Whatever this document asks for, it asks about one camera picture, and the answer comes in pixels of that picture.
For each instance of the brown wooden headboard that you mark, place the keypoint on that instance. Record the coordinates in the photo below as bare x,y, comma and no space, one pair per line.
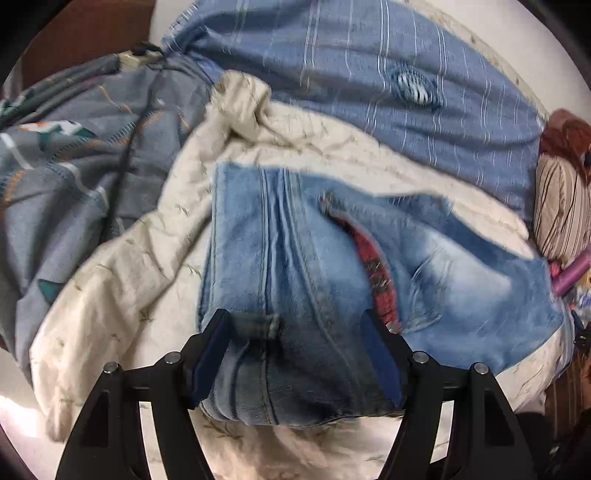
83,32

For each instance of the blue denim pants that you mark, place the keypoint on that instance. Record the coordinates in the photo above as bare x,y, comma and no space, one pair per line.
286,277

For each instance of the grey patterned quilt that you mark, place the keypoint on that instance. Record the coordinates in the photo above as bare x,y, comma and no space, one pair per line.
69,175

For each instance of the beige striped pillow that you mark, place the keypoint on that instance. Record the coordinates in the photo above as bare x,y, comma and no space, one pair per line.
563,203

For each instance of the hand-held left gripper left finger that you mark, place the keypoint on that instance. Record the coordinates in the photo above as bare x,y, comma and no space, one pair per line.
207,364

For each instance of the cream leaf-print blanket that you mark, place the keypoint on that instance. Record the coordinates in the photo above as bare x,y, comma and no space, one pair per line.
138,277

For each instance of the brown plush toy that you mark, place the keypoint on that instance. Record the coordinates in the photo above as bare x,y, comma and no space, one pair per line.
565,134

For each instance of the purple object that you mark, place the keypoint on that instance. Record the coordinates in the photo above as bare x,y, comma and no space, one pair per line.
575,274

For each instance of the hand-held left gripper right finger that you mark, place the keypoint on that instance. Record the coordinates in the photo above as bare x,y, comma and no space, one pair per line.
382,364

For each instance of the blue striped cloth with emblem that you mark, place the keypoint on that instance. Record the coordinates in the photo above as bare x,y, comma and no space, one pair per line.
351,69

